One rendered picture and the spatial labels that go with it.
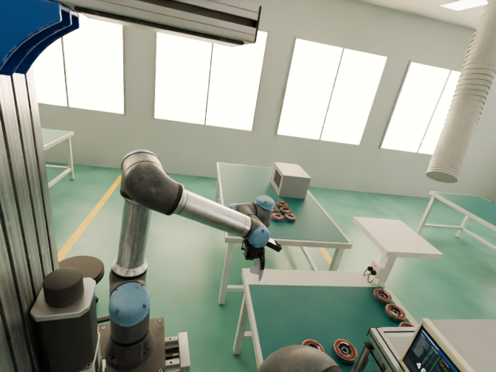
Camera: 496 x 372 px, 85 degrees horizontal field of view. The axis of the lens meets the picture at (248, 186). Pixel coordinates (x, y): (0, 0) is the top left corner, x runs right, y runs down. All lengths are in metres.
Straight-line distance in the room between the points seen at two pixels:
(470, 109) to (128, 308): 1.95
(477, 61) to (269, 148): 3.78
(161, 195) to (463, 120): 1.73
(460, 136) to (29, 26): 1.92
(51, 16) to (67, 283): 0.40
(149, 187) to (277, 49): 4.52
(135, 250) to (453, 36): 6.34
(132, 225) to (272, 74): 4.41
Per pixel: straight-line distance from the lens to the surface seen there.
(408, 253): 1.73
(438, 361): 1.10
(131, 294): 0.97
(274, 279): 1.88
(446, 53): 6.58
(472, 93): 2.06
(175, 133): 5.09
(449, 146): 1.96
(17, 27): 0.42
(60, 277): 0.59
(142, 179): 0.75
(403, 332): 1.35
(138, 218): 0.91
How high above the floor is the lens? 1.94
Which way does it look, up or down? 22 degrees down
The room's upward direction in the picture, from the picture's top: 10 degrees clockwise
